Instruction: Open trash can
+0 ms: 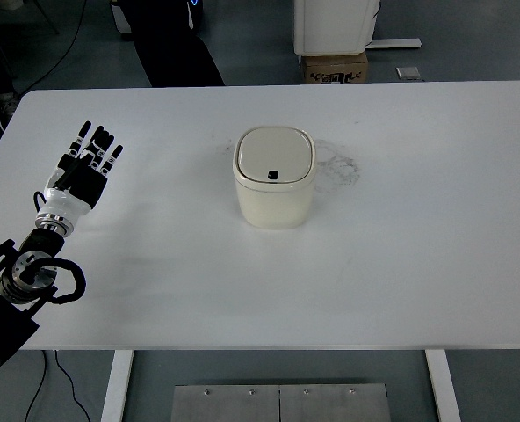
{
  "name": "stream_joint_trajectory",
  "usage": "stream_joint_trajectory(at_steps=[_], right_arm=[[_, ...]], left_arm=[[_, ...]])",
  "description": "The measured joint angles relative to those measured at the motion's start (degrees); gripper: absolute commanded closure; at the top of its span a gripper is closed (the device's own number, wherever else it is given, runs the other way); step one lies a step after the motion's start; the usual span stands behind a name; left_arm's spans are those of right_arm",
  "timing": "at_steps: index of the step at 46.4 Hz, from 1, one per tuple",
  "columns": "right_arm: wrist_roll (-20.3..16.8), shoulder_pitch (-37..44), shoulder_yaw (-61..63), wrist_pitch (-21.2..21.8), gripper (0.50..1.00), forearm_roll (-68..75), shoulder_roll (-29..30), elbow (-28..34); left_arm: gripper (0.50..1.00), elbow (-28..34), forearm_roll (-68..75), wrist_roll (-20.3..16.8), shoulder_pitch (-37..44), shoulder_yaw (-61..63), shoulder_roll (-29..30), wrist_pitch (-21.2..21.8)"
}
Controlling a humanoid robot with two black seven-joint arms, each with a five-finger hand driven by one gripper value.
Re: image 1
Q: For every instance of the small grey floor plate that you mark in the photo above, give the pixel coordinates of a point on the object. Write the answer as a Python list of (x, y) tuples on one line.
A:
[(408, 73)]

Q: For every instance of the cardboard box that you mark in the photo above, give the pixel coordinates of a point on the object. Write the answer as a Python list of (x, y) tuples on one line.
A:
[(334, 69)]

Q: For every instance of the white left table leg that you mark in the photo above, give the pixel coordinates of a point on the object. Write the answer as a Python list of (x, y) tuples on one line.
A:
[(117, 387)]

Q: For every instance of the white appliance cabinet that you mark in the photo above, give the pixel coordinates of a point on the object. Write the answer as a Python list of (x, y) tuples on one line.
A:
[(333, 27)]

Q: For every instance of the metal floor plate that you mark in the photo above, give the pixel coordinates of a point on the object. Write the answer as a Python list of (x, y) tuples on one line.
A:
[(291, 402)]

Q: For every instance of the white table foot bar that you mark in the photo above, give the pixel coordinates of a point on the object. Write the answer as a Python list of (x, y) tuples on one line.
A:
[(398, 43)]

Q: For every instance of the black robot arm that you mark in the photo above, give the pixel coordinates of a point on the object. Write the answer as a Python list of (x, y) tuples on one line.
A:
[(33, 274)]

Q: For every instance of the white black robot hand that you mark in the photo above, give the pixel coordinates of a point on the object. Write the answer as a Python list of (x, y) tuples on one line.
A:
[(76, 185)]

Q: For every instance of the white right table leg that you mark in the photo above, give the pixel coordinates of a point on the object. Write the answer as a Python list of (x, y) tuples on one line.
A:
[(442, 386)]

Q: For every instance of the cream square trash can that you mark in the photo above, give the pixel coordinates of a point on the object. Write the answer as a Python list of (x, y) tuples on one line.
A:
[(274, 170)]

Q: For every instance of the white table leg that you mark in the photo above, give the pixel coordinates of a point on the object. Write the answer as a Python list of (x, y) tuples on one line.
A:
[(117, 387), (442, 386)]

